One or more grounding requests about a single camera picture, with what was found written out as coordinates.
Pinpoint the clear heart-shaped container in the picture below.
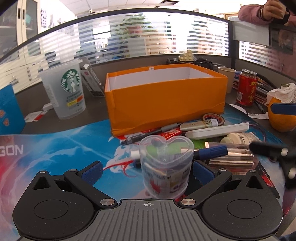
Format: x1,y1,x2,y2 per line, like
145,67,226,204
138,135,195,199

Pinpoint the brown adhesive tape roll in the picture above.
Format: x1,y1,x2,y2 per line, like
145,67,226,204
202,113,225,126

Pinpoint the black grey marker pen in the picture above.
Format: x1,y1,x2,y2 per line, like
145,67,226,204
120,123,181,146

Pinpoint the orange fruit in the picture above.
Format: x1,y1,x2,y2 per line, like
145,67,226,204
268,97,296,133

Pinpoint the crumpled white tissue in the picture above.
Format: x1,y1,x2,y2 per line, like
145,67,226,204
266,83,296,105

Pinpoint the white paper with QR code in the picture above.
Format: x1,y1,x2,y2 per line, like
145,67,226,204
229,103,270,120

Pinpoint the black pen by can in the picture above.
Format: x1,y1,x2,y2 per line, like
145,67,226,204
254,100,266,114

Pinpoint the stack of books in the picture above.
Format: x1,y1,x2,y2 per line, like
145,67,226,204
232,71,276,105

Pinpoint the blue cap marker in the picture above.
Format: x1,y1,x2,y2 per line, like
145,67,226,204
194,145,228,161

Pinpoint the clear rose gold tube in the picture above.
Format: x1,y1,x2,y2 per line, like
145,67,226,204
205,142,259,173

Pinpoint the white cream bottle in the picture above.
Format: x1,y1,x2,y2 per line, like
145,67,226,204
220,132,260,145

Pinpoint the red herbal tea can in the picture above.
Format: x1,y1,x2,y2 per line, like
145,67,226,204
236,69,257,107

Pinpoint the white flat remote box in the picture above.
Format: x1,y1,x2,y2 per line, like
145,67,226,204
185,122,249,140

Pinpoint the red KitKat bar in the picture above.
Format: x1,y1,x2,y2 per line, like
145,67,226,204
159,128,182,140

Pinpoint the beige paper cup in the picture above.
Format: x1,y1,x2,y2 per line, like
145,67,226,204
218,67,236,93

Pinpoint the red white small card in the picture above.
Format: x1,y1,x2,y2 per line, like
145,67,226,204
25,103,53,123

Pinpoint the blue paper bag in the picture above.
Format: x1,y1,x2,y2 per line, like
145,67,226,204
0,84,26,135

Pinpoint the boxed item leaning behind cup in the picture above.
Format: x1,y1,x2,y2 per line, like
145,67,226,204
79,57,105,97

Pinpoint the black mesh desk organizer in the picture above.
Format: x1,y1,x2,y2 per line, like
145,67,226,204
166,58,224,70

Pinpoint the person in pink sweater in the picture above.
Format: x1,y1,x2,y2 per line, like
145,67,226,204
238,1,295,27

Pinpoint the orange cardboard box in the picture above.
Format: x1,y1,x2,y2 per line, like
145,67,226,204
105,64,228,137

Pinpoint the Starbucks plastic cup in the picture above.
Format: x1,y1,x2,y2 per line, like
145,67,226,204
38,59,86,120

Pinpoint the yellow pill blister pack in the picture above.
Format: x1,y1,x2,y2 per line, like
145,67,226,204
178,50,197,62

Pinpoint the glass desk partition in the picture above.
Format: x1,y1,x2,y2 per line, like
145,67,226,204
0,7,296,93

